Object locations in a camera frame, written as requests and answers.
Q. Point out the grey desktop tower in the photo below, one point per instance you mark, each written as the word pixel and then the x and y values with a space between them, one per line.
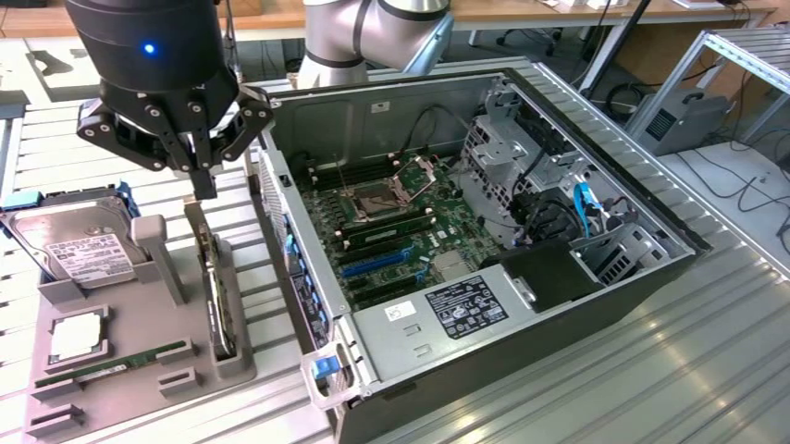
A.
pixel 685 120

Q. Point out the grey power supply unit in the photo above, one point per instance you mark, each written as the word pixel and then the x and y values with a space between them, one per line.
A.
pixel 432 337

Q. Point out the blue disk caddy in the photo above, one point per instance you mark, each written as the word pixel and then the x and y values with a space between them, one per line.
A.
pixel 19 201

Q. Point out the blue case latch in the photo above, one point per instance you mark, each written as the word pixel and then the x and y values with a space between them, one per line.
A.
pixel 322 370

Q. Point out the black expansion slot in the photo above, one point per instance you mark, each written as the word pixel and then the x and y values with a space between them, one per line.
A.
pixel 383 280
pixel 390 291
pixel 372 252

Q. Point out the CPU socket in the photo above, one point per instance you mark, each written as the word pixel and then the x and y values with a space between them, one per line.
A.
pixel 372 201

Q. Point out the graphics card with metal bracket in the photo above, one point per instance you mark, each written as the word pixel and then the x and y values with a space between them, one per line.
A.
pixel 219 314

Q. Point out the silver CPU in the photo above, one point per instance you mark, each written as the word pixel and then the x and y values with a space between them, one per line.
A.
pixel 73 335

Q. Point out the green motherboard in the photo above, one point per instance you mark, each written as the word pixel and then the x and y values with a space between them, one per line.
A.
pixel 456 231

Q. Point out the blue expansion slot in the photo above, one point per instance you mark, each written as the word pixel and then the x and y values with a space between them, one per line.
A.
pixel 376 264

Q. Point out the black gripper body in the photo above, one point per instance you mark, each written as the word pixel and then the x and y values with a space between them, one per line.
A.
pixel 154 69

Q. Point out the wooden desk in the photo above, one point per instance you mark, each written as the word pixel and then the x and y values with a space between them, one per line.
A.
pixel 266 23
pixel 679 16

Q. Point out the black RAM slot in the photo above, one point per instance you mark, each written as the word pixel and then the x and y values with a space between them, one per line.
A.
pixel 362 171
pixel 359 166
pixel 358 162
pixel 364 176

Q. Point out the black office chair base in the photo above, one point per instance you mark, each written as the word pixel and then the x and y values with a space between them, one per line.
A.
pixel 513 33

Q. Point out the grey parts rack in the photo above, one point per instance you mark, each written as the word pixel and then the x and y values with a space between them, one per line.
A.
pixel 123 333

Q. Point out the perforated metal disk bay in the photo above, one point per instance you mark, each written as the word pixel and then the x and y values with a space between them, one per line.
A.
pixel 617 259

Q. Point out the aluminium profile frame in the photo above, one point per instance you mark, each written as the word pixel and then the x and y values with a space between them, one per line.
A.
pixel 746 55

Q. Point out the metal locking lever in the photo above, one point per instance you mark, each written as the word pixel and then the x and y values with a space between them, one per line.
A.
pixel 342 171

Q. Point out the green RAM stick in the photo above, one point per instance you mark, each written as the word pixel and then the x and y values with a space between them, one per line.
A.
pixel 111 365
pixel 383 237
pixel 388 222

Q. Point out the silver hard disk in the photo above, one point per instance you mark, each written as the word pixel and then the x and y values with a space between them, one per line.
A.
pixel 73 240

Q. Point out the metal disk bay cage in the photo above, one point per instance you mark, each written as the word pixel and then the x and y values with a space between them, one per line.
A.
pixel 487 152

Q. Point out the black plastic duct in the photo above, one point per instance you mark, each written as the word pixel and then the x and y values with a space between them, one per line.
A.
pixel 543 277

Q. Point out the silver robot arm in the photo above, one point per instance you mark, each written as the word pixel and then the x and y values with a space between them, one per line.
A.
pixel 334 37

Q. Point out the dark grey block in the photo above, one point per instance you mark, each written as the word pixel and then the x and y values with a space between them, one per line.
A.
pixel 12 104

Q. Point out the silver chipset heatsink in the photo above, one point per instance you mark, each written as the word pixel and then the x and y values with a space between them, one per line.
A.
pixel 454 266

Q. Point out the black open PC case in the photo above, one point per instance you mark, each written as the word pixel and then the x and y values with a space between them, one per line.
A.
pixel 525 370

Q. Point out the metal socket cover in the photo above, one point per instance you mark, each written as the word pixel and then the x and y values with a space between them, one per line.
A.
pixel 430 173

